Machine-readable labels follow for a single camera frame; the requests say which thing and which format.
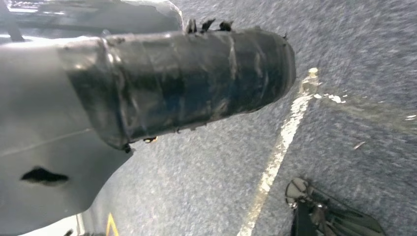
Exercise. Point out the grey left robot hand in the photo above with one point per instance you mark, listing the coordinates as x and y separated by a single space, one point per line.
163 84

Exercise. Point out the black robot foot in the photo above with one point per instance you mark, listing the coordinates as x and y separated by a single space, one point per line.
325 221

